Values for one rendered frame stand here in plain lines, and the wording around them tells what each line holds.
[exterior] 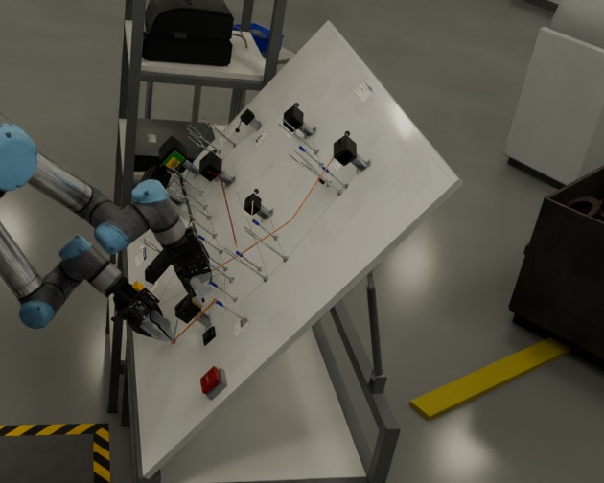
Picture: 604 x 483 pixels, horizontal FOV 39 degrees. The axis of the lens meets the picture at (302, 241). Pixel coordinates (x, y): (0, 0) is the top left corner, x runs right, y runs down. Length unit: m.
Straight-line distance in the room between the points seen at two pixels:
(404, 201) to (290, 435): 0.81
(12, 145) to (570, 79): 5.11
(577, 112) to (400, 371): 2.90
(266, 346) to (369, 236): 0.35
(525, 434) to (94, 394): 1.88
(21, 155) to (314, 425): 1.18
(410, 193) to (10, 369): 2.36
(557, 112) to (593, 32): 0.60
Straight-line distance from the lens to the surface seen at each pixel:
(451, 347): 4.39
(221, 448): 2.35
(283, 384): 2.58
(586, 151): 6.40
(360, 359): 2.41
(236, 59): 3.12
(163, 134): 3.27
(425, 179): 1.92
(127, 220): 2.00
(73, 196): 2.04
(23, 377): 3.82
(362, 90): 2.39
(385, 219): 1.93
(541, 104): 6.55
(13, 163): 1.73
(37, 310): 2.15
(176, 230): 2.06
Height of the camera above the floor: 2.39
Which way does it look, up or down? 29 degrees down
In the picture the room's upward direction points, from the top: 10 degrees clockwise
